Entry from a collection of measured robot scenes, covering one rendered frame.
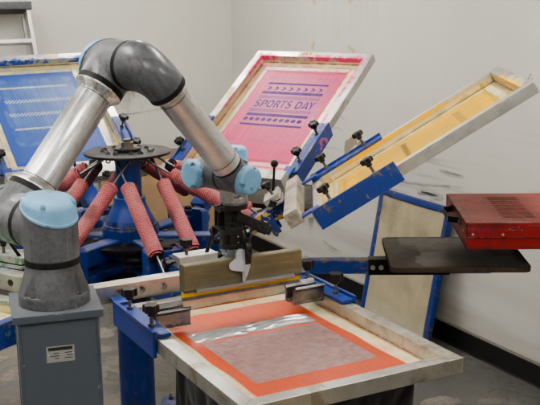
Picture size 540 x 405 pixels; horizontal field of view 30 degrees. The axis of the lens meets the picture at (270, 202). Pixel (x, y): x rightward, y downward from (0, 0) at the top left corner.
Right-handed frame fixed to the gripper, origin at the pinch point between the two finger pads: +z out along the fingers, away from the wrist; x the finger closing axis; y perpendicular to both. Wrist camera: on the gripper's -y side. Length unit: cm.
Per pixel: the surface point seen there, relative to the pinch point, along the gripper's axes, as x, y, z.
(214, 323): -3.1, 7.1, 13.6
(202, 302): -16.9, 4.4, 11.9
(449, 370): 58, -25, 12
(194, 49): -415, -170, -33
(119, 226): -81, 6, 3
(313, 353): 30.4, -4.5, 13.6
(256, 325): 6.5, -0.8, 12.8
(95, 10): -415, -100, -61
